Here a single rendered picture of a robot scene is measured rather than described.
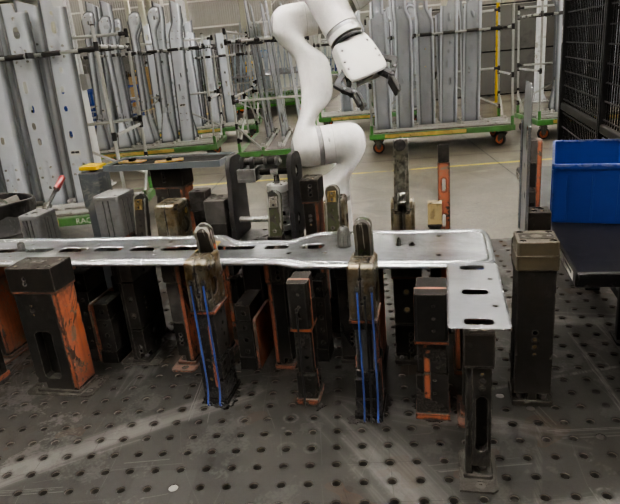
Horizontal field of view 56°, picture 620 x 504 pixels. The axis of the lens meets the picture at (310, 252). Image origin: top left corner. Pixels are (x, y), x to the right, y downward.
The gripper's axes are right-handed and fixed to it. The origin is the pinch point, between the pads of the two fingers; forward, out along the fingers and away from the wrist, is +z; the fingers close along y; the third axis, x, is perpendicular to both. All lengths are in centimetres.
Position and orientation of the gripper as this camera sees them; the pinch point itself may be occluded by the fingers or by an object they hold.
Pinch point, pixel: (379, 97)
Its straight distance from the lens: 140.8
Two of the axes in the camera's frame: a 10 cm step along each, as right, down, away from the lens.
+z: 4.7, 8.8, -0.9
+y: -8.8, 4.5, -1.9
